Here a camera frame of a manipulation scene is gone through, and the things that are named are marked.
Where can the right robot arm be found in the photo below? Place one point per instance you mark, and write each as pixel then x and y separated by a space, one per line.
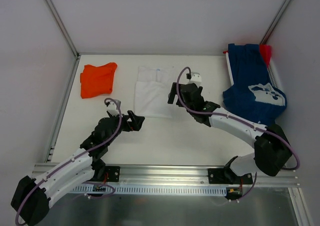
pixel 270 145

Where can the orange t shirt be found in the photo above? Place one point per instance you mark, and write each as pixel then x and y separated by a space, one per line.
pixel 95 81

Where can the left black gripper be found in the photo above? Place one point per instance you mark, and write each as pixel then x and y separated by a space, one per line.
pixel 126 122

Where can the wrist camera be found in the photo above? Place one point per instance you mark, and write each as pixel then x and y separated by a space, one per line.
pixel 112 107
pixel 194 78

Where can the white slotted cable duct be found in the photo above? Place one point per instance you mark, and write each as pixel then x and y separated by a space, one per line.
pixel 152 190

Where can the red t shirt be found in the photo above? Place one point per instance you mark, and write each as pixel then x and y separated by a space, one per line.
pixel 266 53

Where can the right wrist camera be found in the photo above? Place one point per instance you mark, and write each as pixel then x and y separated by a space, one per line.
pixel 194 78

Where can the white t shirt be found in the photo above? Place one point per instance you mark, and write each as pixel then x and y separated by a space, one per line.
pixel 151 92

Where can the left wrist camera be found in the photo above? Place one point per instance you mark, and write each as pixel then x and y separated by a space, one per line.
pixel 112 107

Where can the aluminium mounting rail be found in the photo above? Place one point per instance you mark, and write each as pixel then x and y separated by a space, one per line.
pixel 193 176

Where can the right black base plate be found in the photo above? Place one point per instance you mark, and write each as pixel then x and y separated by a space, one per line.
pixel 219 176

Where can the white perforated basket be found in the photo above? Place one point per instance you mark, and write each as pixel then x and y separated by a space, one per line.
pixel 272 72

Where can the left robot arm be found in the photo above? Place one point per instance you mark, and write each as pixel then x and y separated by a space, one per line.
pixel 34 197

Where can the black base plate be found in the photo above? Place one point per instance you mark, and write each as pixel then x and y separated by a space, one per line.
pixel 219 176
pixel 110 174

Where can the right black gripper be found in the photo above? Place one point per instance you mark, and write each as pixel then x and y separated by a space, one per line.
pixel 182 95

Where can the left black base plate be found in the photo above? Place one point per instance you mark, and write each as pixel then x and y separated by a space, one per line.
pixel 110 174

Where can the blue printed t shirt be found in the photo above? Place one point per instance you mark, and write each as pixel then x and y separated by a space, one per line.
pixel 252 95

